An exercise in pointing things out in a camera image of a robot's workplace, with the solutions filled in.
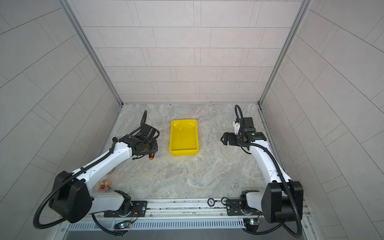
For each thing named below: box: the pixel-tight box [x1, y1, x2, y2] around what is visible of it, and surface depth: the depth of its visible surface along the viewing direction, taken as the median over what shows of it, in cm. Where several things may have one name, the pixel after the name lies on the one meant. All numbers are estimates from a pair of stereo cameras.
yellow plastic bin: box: [169, 119, 199, 157], surface depth 95 cm
